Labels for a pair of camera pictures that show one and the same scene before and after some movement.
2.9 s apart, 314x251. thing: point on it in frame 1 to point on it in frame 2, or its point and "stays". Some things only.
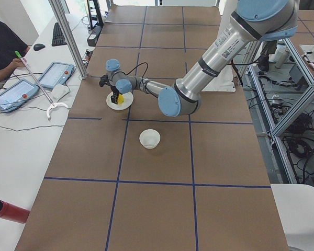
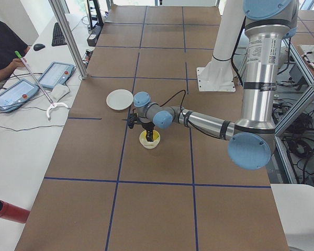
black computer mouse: x=37 y=47 stays
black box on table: x=92 y=38 stays
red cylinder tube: x=0 y=208 stays
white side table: x=301 y=208 stays
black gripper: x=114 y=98 to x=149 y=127
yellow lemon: x=120 y=99 to x=155 y=135
